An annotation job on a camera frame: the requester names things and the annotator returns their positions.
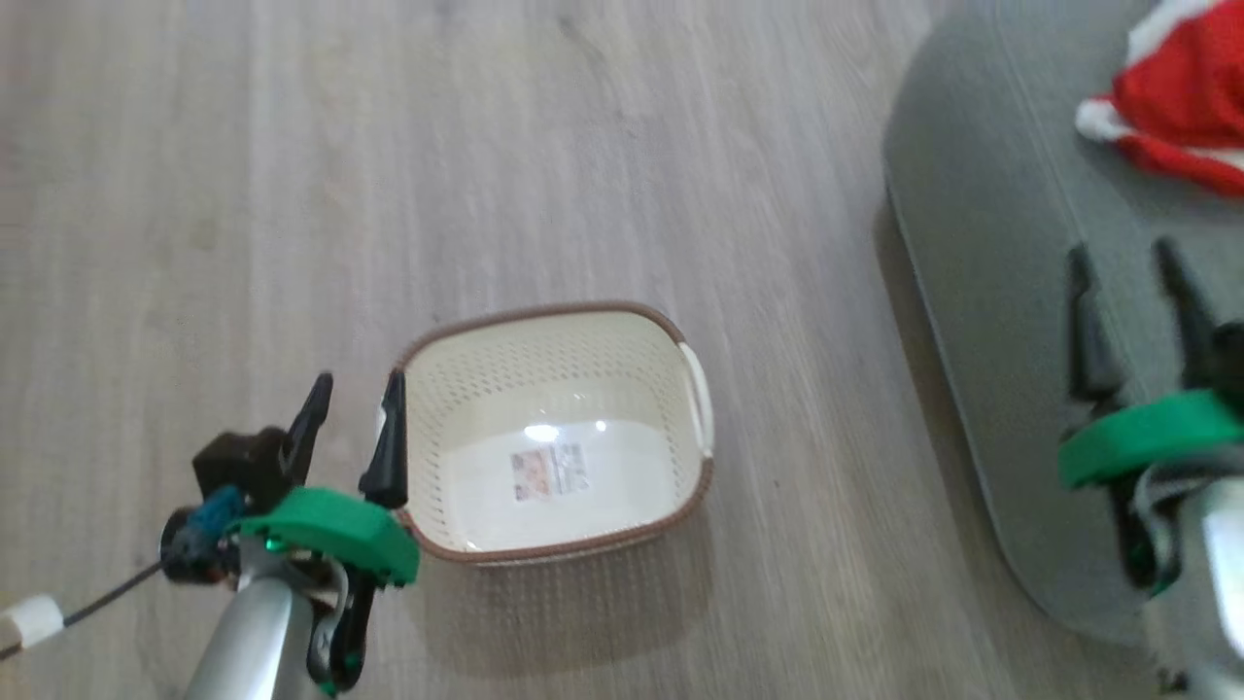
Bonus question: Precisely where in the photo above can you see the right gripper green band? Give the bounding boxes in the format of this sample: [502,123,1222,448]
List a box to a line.
[1056,237,1244,597]

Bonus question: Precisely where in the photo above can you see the blue left camera connector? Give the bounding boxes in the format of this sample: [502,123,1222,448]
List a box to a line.
[159,483,246,586]

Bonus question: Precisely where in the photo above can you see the paper label sticker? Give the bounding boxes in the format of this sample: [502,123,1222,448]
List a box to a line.
[509,443,592,503]

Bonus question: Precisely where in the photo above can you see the grey fabric sofa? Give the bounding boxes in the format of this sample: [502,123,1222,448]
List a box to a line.
[881,0,1244,649]

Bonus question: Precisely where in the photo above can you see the red and white garment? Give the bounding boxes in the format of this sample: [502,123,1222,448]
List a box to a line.
[1073,0,1244,198]

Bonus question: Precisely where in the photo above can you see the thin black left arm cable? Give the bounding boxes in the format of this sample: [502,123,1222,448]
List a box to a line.
[60,559,168,625]

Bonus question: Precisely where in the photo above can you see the cream laundry basket brown rim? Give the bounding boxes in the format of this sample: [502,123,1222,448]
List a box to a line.
[373,300,716,568]

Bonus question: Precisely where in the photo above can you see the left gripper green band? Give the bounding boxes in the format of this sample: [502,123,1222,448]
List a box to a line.
[227,368,422,697]

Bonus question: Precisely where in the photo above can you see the white cable tape wrap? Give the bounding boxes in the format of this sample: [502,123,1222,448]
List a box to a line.
[0,594,66,654]

